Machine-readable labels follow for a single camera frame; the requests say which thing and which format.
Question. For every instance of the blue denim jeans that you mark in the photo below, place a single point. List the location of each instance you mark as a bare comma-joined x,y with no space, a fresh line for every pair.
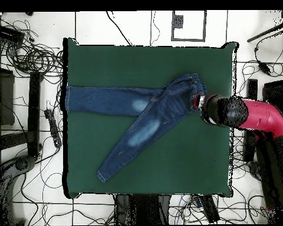
155,110

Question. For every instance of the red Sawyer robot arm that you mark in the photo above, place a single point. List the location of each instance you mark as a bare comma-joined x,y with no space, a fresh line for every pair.
250,113

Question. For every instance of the black flat box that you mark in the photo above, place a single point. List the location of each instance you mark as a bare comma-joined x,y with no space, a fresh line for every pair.
7,31

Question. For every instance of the black stand bar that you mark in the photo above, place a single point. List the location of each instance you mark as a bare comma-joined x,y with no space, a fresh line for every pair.
252,88
34,113

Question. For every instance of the black power adapter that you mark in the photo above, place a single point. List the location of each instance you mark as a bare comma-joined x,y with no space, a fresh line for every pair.
264,67

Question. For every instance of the dark square case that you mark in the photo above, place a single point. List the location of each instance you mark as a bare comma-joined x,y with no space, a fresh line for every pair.
274,90
4,98

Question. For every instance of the black tripod leg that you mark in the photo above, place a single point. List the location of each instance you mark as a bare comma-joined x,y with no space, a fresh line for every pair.
261,35

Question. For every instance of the dark green table cloth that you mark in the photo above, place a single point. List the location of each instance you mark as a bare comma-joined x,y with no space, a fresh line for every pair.
108,66

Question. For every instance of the black power strip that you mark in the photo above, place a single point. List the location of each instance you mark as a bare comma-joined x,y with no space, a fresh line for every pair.
210,209
53,127

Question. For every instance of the grey wheeled stand leg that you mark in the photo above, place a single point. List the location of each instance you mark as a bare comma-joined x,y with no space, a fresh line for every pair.
21,164

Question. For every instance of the grey square frame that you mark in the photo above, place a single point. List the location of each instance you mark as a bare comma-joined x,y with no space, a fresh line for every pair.
188,40

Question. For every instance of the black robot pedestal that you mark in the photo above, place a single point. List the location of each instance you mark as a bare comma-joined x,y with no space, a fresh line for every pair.
143,209

